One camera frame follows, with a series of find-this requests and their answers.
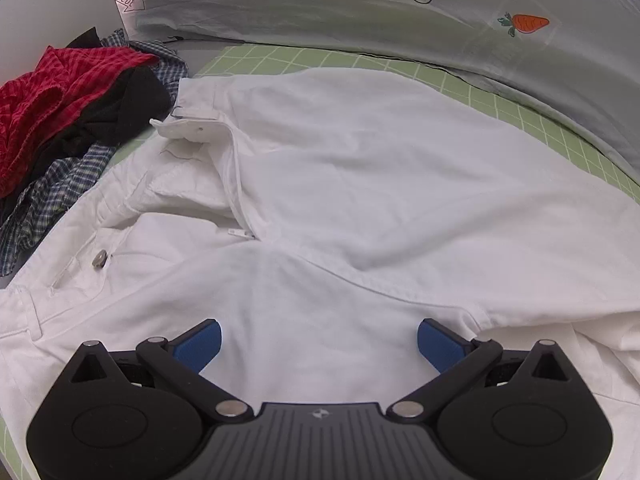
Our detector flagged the white pants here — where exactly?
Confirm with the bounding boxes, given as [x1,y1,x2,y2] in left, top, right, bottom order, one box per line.
[0,67,640,480]

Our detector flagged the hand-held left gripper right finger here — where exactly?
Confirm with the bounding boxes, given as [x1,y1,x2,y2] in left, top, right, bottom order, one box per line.
[386,318,573,423]

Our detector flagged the pile of dark checked clothes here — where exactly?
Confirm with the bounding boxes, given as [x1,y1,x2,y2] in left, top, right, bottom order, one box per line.
[0,30,192,277]

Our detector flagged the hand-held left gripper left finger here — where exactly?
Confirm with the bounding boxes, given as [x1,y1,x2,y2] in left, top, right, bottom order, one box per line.
[67,318,253,423]

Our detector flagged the red checked garment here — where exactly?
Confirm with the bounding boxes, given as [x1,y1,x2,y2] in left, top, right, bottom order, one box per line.
[0,46,161,199]

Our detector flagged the grey carrot print quilt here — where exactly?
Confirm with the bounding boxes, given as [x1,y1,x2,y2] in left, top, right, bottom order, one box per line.
[102,0,640,187]

